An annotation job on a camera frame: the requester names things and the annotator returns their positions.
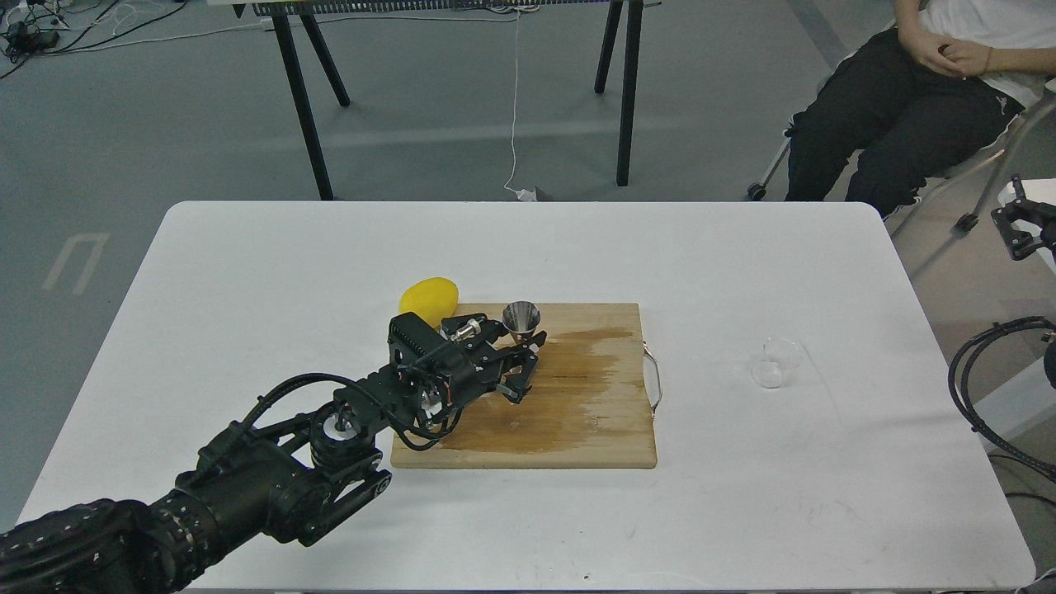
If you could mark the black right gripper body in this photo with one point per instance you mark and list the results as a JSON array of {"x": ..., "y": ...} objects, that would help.
[{"x": 1048, "y": 234}]

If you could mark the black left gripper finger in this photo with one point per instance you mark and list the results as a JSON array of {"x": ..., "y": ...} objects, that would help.
[
  {"x": 516, "y": 367},
  {"x": 494, "y": 336}
]

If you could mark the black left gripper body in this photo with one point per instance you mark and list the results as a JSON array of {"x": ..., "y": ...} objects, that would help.
[{"x": 466, "y": 359}]

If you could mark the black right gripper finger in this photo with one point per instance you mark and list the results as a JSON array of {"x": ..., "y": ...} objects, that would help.
[
  {"x": 1034, "y": 198},
  {"x": 1020, "y": 243}
]

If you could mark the steel jigger measuring cup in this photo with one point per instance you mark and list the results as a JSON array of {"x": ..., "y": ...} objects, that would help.
[{"x": 521, "y": 319}]

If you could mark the clear glass cup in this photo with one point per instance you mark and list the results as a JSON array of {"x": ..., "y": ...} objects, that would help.
[{"x": 780, "y": 356}]

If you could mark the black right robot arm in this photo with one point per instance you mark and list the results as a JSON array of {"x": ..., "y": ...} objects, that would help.
[{"x": 1025, "y": 223}]

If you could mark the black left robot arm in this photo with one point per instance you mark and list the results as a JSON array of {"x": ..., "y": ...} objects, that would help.
[{"x": 301, "y": 462}]

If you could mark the person left hand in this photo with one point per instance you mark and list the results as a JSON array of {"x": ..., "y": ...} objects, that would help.
[{"x": 969, "y": 59}]

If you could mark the person right hand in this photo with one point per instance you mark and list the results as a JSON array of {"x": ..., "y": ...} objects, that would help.
[{"x": 926, "y": 49}]

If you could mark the yellow lemon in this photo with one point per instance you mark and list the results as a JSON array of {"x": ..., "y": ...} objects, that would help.
[{"x": 432, "y": 300}]

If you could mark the wooden cutting board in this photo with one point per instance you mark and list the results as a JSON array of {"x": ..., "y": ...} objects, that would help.
[{"x": 588, "y": 407}]

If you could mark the seated person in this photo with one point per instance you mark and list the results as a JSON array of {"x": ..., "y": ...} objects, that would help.
[{"x": 906, "y": 123}]

